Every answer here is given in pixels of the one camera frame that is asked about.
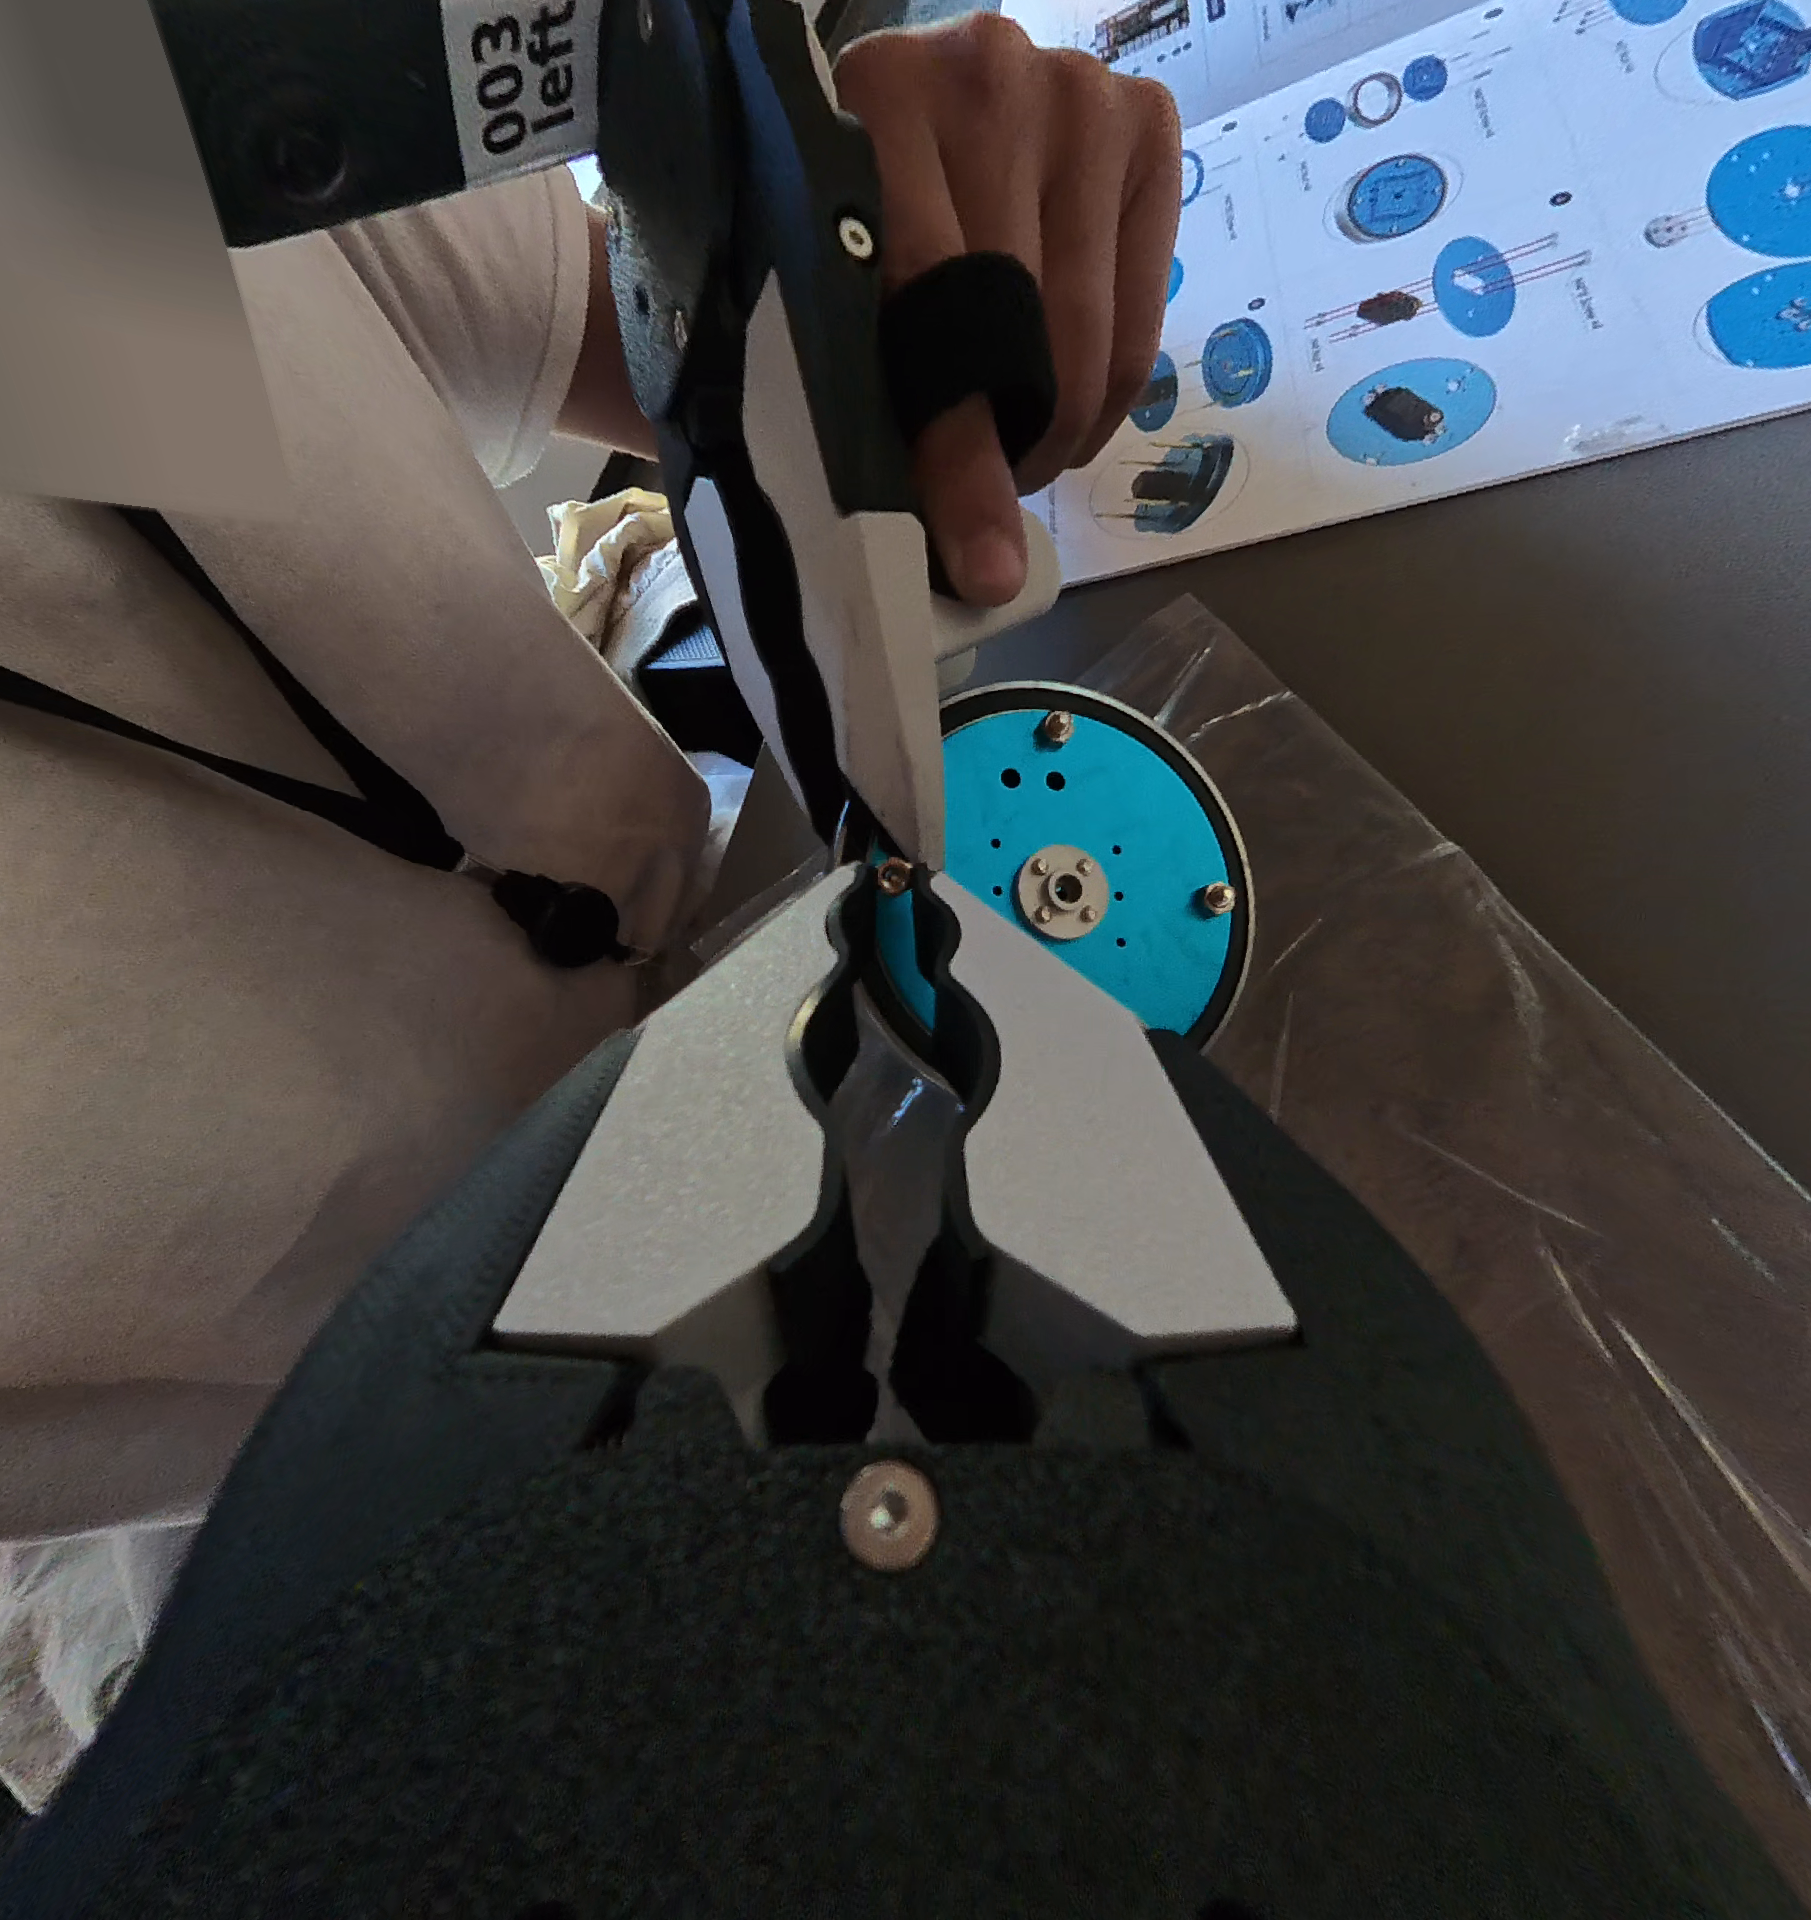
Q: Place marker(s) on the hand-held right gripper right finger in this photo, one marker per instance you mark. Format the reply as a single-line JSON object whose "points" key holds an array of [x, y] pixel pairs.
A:
{"points": [[1129, 1201]]}

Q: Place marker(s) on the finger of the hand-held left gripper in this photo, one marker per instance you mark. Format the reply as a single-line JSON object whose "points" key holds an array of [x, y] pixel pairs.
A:
{"points": [[719, 585], [875, 674]]}

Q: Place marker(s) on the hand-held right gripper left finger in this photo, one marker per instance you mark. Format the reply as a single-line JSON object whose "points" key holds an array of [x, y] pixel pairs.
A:
{"points": [[667, 1201]]}

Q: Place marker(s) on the person's left forearm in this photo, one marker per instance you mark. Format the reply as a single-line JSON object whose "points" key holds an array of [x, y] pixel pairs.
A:
{"points": [[612, 359]]}

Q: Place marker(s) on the grey desk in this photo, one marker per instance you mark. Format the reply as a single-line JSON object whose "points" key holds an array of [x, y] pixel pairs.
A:
{"points": [[1670, 750]]}

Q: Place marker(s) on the person's left hand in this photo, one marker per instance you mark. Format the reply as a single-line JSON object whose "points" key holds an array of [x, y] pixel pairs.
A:
{"points": [[1055, 165]]}

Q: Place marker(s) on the cream crumpled bag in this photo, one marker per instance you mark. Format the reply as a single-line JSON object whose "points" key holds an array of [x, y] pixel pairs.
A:
{"points": [[605, 570]]}

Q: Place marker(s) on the clear plastic bag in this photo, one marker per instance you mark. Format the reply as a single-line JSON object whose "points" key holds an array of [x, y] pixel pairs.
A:
{"points": [[1445, 1201]]}

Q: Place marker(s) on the crumpled white plastic sheet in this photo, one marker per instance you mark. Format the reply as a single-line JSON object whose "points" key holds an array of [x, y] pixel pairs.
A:
{"points": [[66, 1650]]}

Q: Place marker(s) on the assembly instruction booklet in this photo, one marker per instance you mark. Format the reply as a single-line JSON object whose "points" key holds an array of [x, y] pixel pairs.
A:
{"points": [[1520, 226]]}

